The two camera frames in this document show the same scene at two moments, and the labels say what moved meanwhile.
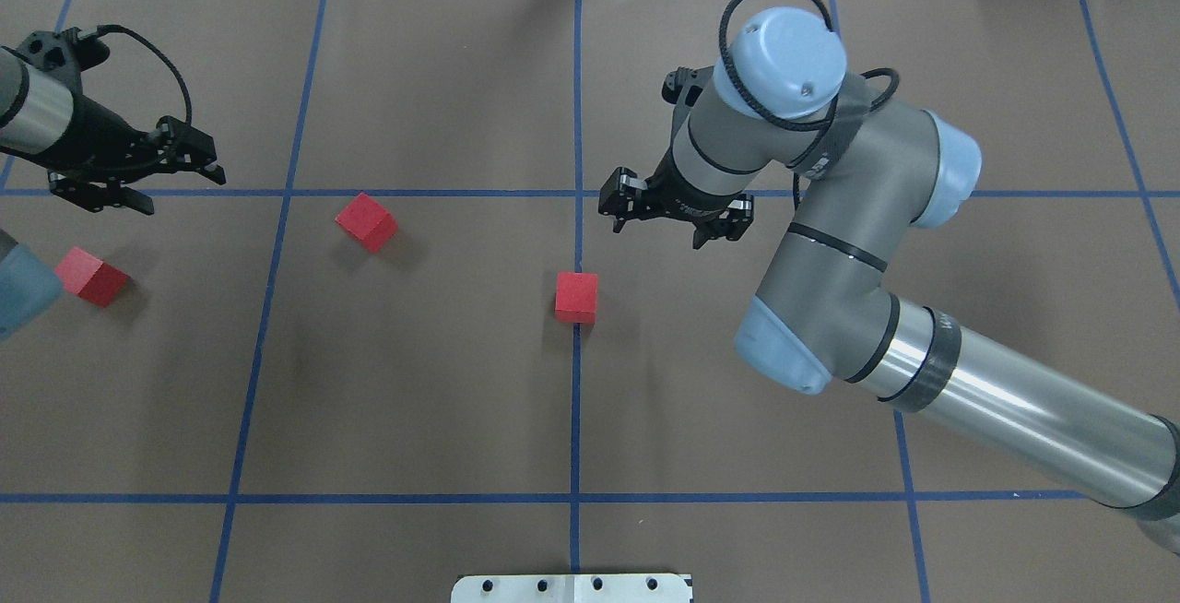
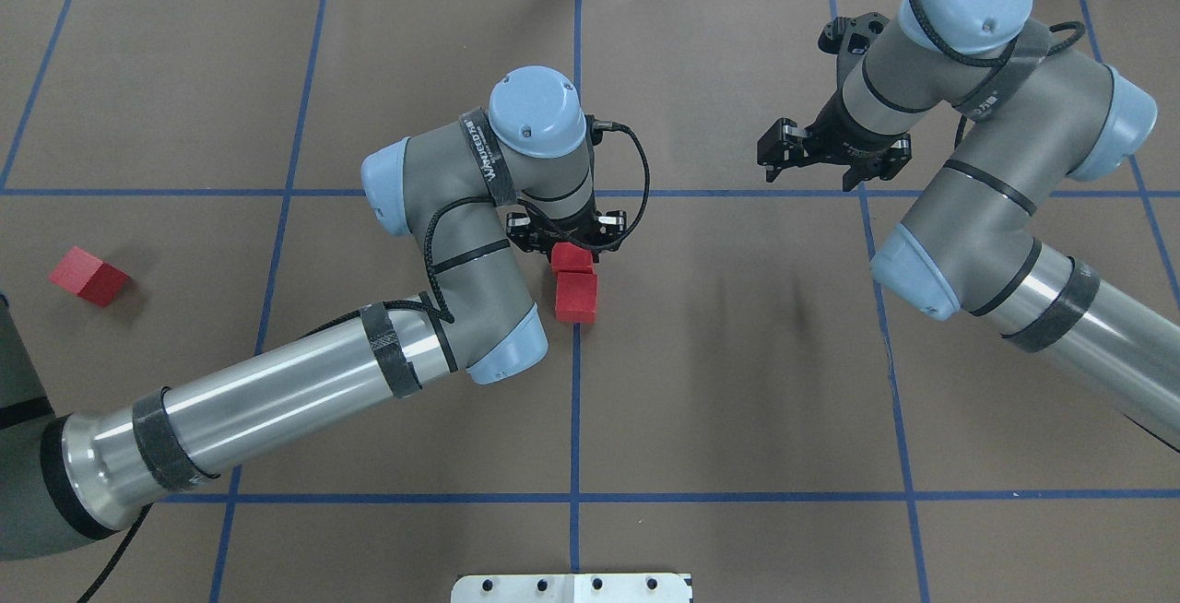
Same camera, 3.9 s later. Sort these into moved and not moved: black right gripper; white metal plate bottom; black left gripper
Moved: black left gripper; black right gripper
Not moved: white metal plate bottom
